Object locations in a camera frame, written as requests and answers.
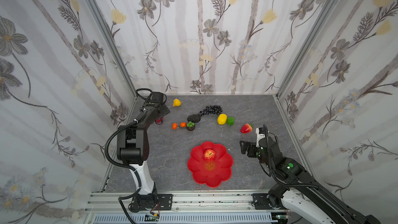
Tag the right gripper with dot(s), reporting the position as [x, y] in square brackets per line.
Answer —
[249, 148]

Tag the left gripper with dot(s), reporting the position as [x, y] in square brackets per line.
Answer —
[162, 112]

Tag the dark red raspberry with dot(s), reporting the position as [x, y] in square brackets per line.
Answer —
[159, 121]

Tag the red apple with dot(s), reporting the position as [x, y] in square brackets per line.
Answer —
[209, 155]

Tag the red flower-shaped bowl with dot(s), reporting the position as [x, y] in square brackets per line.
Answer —
[213, 173]

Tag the dark avocado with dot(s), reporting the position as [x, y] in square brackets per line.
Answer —
[195, 118]

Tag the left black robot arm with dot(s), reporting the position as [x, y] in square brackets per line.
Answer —
[128, 148]

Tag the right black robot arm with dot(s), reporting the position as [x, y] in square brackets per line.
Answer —
[296, 189]

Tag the small yellow pear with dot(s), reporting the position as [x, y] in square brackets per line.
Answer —
[176, 102]

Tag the red strawberry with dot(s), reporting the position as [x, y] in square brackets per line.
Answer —
[246, 128]

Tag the green pepper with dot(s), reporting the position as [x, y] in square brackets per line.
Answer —
[230, 120]

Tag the dark mangosteen green top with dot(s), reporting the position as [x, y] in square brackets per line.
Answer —
[190, 126]

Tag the yellow lemon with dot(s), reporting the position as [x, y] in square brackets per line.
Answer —
[222, 119]

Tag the black grape bunch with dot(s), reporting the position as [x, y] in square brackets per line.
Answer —
[212, 109]

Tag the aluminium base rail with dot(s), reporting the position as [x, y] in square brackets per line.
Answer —
[104, 208]

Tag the white vented cable duct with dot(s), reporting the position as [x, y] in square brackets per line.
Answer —
[205, 218]

